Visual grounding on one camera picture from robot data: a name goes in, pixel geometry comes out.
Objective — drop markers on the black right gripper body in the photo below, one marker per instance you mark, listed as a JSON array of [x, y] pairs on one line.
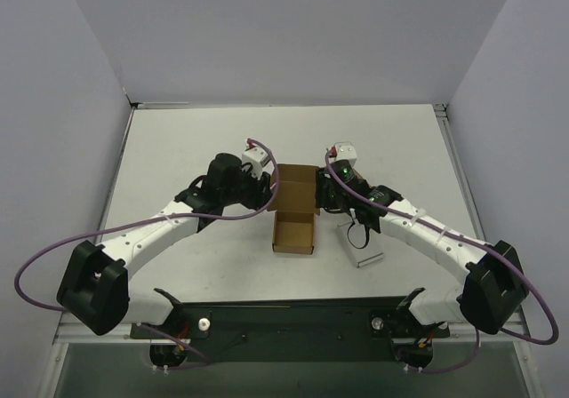
[[324, 191]]

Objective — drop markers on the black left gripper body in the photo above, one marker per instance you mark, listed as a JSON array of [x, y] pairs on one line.
[[262, 188]]

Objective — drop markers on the cardboard box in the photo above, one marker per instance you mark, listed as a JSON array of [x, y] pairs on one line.
[[295, 209]]

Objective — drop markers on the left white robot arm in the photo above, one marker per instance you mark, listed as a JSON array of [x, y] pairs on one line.
[[95, 285]]

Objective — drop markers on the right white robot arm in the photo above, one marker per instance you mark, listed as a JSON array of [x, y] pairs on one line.
[[397, 218]]

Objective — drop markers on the grey metal block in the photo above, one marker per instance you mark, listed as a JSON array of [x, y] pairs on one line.
[[361, 246]]

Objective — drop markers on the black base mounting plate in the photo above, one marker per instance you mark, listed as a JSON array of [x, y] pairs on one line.
[[315, 330]]

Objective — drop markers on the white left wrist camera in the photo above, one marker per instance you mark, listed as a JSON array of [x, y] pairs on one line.
[[254, 159]]

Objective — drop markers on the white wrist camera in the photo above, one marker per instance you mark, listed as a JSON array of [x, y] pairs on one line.
[[254, 159], [343, 151]]

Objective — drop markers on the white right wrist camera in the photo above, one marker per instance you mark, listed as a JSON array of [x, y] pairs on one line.
[[343, 151]]

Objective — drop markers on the aluminium frame rail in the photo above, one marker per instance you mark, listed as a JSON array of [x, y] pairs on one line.
[[495, 285]]

